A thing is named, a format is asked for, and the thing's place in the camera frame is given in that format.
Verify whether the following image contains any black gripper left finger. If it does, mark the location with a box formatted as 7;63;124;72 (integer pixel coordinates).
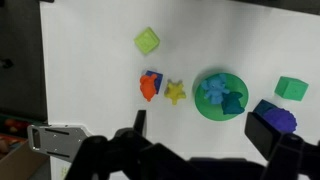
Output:
64;109;188;180

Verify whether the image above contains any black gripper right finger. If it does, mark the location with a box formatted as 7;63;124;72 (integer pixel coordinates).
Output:
244;111;320;180

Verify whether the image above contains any dark blue teal toy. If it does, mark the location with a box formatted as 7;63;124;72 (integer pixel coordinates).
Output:
220;91;246;116

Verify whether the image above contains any dark blue toy cube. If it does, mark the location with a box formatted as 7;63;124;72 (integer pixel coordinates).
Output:
253;98;278;118

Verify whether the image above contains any orange toy block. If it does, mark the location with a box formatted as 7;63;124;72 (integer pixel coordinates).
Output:
139;73;159;103

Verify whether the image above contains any yellow star toy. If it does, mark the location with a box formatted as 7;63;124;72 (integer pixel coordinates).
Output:
163;79;188;106

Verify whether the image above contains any green plastic bowl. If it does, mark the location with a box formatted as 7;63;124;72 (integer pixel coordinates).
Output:
194;72;250;122

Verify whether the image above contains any light blue elephant toy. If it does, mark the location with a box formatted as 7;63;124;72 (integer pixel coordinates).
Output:
200;73;232;106

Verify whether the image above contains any lime green toy cube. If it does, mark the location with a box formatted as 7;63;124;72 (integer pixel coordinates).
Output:
133;26;161;56

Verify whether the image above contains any brown cardboard box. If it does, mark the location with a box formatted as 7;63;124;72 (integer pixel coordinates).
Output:
0;138;51;180

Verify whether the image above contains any shelf with colourful toys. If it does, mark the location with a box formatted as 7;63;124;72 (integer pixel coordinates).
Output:
0;114;31;141

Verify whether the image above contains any silver metal bracket plate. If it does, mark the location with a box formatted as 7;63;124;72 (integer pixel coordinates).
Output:
26;123;94;164

